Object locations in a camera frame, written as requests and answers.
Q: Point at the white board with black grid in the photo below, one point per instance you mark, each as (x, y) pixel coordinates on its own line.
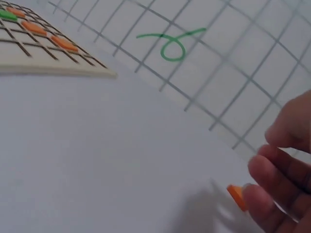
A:
(48, 66)

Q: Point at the person's right hand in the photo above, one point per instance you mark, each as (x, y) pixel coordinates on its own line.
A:
(291, 201)

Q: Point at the green flat piece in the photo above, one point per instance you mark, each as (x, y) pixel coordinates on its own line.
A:
(8, 15)

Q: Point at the orange flat piece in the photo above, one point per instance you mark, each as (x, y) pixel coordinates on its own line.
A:
(34, 28)
(15, 11)
(64, 44)
(236, 197)

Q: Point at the person's right thumb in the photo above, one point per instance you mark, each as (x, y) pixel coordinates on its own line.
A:
(291, 126)

